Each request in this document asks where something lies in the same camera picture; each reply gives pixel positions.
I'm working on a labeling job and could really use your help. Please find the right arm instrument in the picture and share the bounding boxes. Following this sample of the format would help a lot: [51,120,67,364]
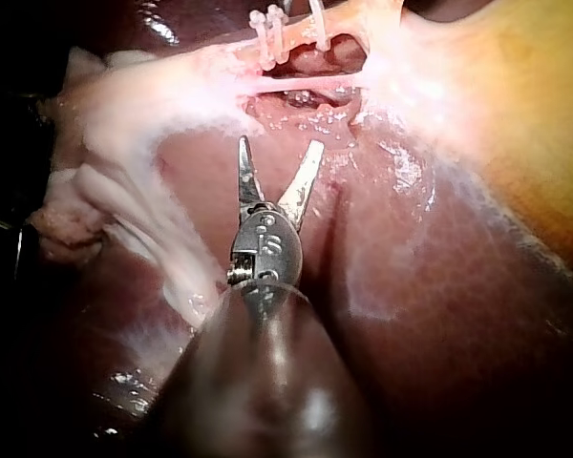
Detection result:
[225,201,303,320]

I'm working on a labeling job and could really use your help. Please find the right arm instrument jaw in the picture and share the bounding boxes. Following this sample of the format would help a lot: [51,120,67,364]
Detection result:
[274,139,326,227]
[237,135,266,208]

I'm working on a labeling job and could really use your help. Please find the pale fatty tissue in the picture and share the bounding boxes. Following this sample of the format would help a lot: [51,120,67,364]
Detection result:
[36,37,278,168]
[28,137,221,321]

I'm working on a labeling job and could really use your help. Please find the white clip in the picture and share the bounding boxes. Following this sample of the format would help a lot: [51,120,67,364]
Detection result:
[248,10,275,66]
[265,4,288,64]
[308,0,332,52]

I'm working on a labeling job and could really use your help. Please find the dark red liver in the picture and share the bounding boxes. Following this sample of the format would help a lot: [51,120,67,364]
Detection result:
[0,0,573,458]

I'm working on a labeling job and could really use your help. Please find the gallbladder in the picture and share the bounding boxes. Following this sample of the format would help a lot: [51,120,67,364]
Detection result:
[362,0,573,282]

